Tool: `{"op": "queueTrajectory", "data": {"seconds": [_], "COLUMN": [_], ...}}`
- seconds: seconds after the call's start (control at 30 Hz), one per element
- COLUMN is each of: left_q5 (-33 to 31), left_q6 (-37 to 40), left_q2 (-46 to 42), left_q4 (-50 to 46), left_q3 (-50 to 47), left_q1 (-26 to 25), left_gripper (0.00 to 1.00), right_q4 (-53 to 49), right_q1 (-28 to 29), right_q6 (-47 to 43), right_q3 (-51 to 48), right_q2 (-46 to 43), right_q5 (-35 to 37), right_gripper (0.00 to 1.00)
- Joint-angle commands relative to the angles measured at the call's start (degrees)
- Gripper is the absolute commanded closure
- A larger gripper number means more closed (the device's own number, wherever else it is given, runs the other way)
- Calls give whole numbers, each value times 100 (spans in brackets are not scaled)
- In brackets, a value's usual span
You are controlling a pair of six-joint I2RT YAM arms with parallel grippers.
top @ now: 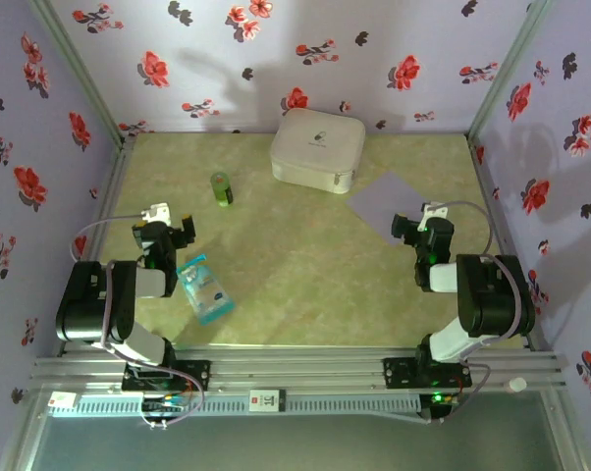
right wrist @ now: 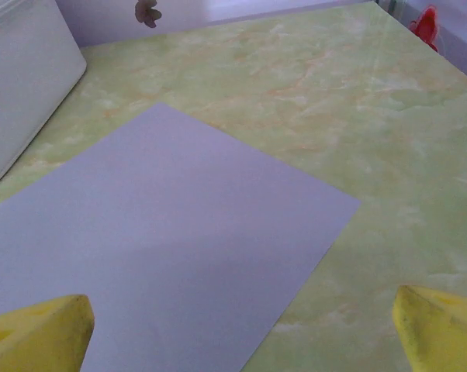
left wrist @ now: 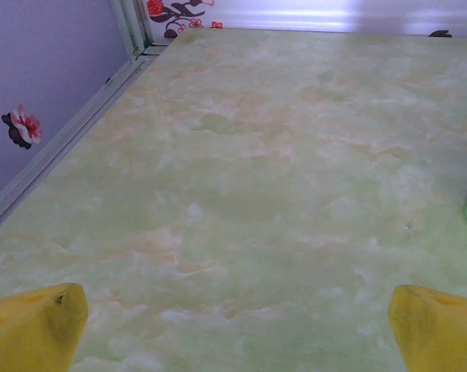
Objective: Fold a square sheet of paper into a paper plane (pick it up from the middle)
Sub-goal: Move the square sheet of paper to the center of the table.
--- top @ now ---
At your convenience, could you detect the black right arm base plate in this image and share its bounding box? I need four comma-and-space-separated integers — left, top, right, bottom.
382, 357, 472, 389

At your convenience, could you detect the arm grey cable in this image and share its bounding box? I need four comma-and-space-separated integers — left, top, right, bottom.
68, 214, 206, 431
425, 199, 525, 426

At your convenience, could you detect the green bottle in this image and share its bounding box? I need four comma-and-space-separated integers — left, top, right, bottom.
209, 171, 236, 208

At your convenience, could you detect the left arm grey cable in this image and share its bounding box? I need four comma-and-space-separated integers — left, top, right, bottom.
68, 214, 206, 431

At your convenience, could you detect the grey slotted cable duct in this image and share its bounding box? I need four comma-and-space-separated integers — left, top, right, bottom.
47, 392, 422, 418

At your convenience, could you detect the long aluminium frame rail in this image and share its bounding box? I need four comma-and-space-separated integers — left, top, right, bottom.
29, 345, 569, 393

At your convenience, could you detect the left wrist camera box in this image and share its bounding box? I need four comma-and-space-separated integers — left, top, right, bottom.
141, 202, 171, 228

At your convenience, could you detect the aluminium corner post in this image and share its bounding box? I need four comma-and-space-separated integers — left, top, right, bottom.
465, 0, 558, 143
28, 0, 133, 148

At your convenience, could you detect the aluminium frame leg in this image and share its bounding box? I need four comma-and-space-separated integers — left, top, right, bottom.
538, 390, 589, 471
0, 390, 49, 471

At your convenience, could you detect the small white red tag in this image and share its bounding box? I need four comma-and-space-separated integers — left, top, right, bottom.
48, 391, 79, 411

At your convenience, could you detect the aluminium table edge rail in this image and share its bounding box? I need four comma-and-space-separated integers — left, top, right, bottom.
465, 134, 548, 352
53, 135, 138, 355

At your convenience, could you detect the blue wet wipes pack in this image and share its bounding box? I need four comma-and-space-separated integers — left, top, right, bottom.
176, 253, 237, 327

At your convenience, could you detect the white zip case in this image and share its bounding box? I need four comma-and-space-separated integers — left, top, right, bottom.
269, 107, 367, 195

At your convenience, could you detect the white label card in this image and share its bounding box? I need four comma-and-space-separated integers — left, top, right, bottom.
248, 389, 287, 412

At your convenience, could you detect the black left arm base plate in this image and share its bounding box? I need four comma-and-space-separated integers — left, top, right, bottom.
122, 360, 212, 393

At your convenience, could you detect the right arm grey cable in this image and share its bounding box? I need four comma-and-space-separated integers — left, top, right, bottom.
425, 199, 525, 426

